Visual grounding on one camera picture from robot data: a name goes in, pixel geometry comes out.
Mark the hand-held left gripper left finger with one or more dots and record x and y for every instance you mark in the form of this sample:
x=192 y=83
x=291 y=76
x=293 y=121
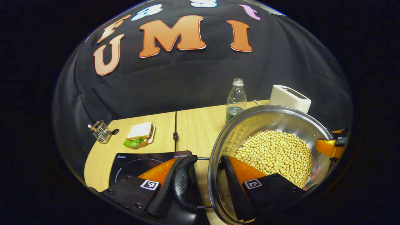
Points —
x=164 y=193

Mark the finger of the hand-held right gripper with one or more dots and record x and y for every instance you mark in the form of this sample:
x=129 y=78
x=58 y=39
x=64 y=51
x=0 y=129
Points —
x=326 y=148
x=341 y=130

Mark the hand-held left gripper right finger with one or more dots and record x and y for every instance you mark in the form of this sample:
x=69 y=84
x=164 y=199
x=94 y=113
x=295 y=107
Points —
x=234 y=193

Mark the black induction cooktop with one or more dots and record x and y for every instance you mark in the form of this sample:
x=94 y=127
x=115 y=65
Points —
x=134 y=162

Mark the pile of yellow soybeans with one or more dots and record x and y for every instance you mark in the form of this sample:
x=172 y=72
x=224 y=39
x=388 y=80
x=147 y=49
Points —
x=278 y=156

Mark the white toaster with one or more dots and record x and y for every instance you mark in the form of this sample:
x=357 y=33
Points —
x=289 y=98

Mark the sandwich on white plate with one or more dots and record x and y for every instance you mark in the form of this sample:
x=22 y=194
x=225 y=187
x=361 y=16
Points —
x=140 y=132

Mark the clear plastic water bottle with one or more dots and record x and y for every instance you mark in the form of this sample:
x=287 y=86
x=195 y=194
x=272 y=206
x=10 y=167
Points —
x=236 y=103

